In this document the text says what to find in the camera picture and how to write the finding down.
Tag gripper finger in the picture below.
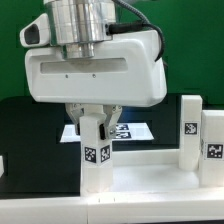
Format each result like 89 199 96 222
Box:
65 103 84 135
100 105 122 140

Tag white desk top tray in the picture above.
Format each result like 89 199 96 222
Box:
79 148 224 198

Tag white marker sheet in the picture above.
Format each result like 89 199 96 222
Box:
60 123 154 143

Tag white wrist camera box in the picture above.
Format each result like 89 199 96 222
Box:
19 13 50 48

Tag black cables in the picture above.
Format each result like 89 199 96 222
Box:
107 0 166 63

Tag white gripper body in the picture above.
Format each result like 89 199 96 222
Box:
25 30 167 107

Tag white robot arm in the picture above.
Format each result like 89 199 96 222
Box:
20 0 167 139

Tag white L-shaped obstacle wall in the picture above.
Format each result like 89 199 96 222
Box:
0 187 224 224

